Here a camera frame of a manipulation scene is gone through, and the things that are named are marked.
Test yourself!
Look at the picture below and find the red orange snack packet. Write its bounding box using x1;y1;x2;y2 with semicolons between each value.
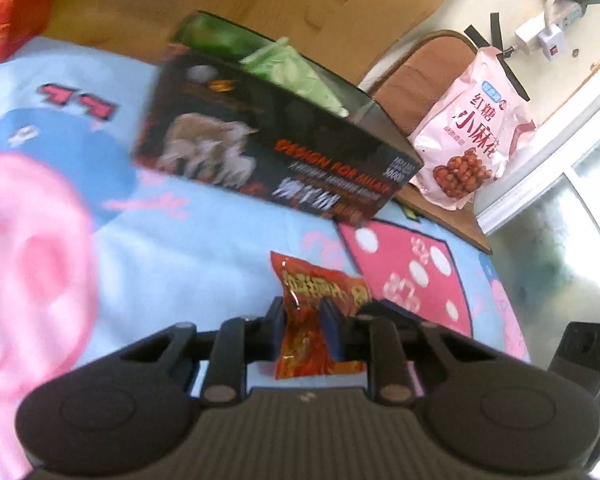
271;252;370;380

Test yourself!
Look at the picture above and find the plain green snack packet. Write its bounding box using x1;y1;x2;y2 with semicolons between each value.
240;37;349;118

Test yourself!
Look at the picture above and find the cartoon pig bed sheet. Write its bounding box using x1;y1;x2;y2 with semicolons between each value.
0;38;529;479

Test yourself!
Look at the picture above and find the pink twisted snack bag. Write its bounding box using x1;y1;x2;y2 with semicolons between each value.
410;47;536;210

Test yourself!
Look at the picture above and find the black sheep print box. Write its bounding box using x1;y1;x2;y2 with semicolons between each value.
134;11;422;226

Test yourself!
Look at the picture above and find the brown seat cushion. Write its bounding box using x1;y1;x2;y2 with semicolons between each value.
367;30;492;255

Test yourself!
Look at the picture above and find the white plug adapter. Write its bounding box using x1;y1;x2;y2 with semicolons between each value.
538;24;565;61

